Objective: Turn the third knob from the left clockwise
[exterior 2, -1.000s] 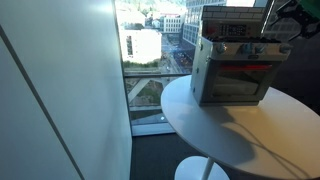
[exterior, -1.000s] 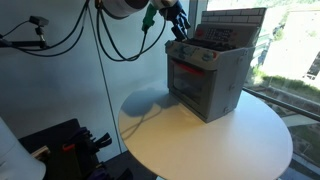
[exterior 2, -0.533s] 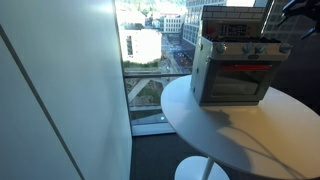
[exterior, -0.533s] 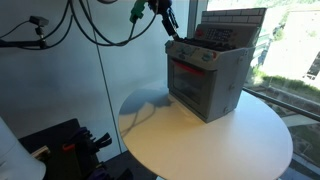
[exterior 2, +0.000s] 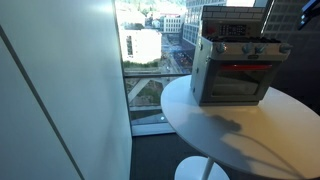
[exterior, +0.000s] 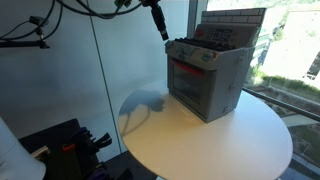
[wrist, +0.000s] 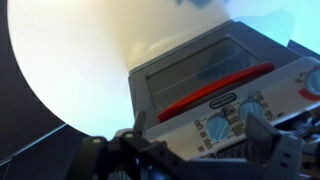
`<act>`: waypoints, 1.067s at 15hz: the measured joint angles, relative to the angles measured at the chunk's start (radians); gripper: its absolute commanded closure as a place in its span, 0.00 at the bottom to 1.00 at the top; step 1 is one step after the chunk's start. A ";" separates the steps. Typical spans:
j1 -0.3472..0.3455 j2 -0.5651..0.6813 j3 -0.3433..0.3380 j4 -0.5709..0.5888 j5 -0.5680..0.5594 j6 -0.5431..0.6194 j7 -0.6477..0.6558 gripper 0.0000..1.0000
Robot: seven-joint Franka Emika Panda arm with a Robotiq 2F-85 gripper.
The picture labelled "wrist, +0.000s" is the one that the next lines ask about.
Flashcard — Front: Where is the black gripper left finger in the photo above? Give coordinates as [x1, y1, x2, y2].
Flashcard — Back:
[65, 110, 194, 180]

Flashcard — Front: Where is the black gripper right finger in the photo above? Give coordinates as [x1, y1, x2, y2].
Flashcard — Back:
[245, 112, 306, 180]

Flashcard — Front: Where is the blue toy oven knob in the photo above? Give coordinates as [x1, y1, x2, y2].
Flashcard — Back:
[238, 100, 265, 123]
[205, 115, 231, 143]

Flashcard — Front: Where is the blue knob with red arc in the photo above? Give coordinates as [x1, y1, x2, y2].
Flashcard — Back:
[304, 67, 320, 97]

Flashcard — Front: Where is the grey toy oven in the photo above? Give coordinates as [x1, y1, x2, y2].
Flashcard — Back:
[128, 19, 320, 162]

